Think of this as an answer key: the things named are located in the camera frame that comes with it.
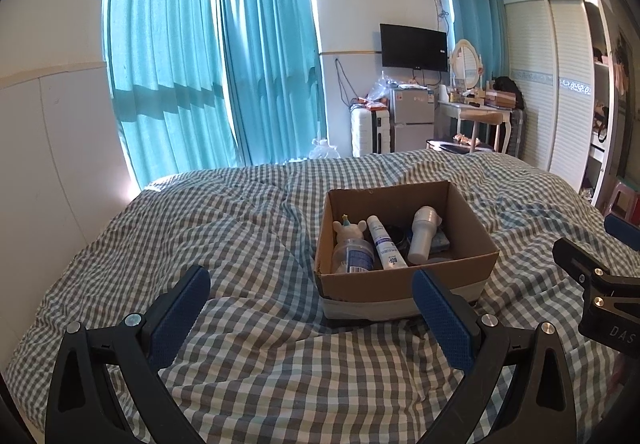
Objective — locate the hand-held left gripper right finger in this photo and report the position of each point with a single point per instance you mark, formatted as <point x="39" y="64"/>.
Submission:
<point x="442" y="319"/>

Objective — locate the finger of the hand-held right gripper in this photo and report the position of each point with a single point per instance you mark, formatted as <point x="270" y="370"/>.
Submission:
<point x="580" y="259"/>
<point x="622" y="231"/>

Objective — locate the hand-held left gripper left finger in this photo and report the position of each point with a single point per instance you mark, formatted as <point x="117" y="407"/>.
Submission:
<point x="180" y="319"/>

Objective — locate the cardboard box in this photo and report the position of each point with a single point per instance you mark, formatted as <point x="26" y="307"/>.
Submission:
<point x="400" y="291"/>

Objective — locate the white cylindrical bottle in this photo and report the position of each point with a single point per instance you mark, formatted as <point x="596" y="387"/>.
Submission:
<point x="422" y="236"/>

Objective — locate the white bear figurine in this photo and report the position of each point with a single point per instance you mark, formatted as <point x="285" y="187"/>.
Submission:
<point x="346" y="229"/>

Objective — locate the pink plastic stool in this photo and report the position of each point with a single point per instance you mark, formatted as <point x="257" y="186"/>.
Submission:
<point x="625" y="199"/>

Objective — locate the blue tissue pack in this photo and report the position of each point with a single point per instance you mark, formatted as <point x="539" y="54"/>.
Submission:
<point x="442" y="240"/>

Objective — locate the white tube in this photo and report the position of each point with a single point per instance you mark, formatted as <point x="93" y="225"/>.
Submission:
<point x="385" y="244"/>

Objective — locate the clear plastic jar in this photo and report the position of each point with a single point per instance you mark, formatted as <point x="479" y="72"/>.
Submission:
<point x="355" y="258"/>

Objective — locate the white wardrobe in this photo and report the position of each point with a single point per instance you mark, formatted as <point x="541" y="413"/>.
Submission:
<point x="555" y="88"/>

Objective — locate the wooden stool chair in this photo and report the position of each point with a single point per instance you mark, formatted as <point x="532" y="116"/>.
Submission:
<point x="475" y="116"/>

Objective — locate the black bag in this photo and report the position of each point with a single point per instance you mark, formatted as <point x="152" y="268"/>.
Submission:
<point x="507" y="91"/>

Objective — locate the silver mini fridge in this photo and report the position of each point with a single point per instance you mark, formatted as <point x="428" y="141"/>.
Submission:
<point x="411" y="121"/>

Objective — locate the white suitcase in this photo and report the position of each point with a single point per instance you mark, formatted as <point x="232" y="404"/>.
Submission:
<point x="367" y="131"/>

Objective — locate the clear plastic bag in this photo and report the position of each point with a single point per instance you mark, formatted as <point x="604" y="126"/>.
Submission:
<point x="325" y="148"/>

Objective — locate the white oval vanity mirror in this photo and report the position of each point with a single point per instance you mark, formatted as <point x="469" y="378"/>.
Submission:
<point x="466" y="63"/>

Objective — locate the teal curtain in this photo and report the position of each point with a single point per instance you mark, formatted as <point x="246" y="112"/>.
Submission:
<point x="160" y="48"/>
<point x="270" y="58"/>
<point x="475" y="13"/>

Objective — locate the black wall television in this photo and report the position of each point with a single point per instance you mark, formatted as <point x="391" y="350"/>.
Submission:
<point x="412" y="47"/>

